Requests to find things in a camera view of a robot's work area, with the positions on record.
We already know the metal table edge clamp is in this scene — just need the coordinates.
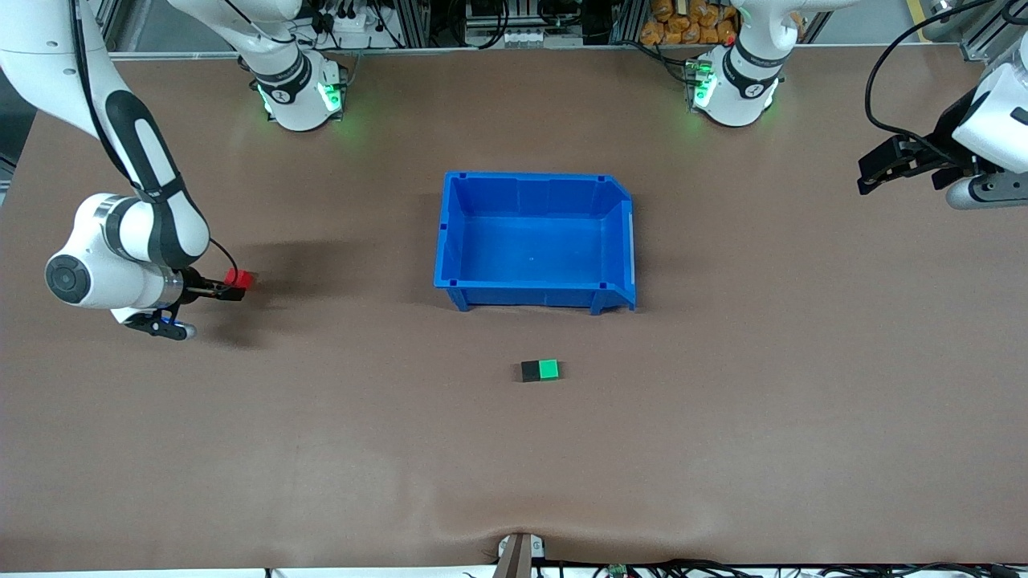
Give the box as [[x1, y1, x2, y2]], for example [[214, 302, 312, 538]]
[[496, 532, 547, 578]]

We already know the blue plastic storage bin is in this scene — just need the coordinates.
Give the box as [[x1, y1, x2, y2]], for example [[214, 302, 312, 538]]
[[434, 171, 637, 315]]

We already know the white power strip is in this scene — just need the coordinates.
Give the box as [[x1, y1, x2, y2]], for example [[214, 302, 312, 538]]
[[321, 10, 378, 38]]

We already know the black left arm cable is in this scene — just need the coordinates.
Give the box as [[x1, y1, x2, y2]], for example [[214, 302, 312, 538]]
[[863, 0, 1028, 147]]

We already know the bag of orange items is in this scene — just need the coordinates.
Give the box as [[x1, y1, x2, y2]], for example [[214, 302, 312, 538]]
[[639, 0, 740, 47]]

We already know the aluminium frame profile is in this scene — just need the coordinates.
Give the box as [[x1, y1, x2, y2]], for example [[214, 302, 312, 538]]
[[609, 0, 647, 45], [384, 0, 430, 47], [88, 0, 129, 59], [960, 0, 1028, 63]]

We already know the brown table mat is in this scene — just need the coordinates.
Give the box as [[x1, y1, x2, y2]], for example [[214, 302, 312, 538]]
[[0, 44, 1028, 572]]

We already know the black control unit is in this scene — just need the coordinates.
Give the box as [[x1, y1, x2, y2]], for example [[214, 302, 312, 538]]
[[464, 0, 585, 47]]

